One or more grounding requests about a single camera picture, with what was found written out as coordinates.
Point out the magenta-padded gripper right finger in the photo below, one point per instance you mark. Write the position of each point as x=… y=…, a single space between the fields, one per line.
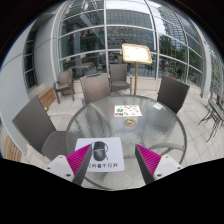
x=166 y=165

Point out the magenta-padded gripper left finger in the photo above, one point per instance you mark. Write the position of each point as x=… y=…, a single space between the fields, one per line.
x=60 y=165

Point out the black computer mouse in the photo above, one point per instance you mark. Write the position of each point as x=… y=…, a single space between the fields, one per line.
x=99 y=150

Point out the grey wicker chair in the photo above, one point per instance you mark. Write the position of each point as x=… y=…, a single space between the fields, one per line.
x=33 y=125
x=119 y=75
x=65 y=81
x=95 y=88
x=173 y=93

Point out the small gold round disc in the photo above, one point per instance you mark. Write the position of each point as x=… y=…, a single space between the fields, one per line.
x=130 y=122

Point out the colourful laminated menu card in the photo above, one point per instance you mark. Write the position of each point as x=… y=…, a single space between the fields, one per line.
x=128 y=111

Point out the green metal bistro table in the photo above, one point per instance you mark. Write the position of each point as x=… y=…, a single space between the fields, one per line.
x=215 y=115

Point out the gold framed menu stand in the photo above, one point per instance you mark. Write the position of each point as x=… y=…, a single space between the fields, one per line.
x=136 y=53

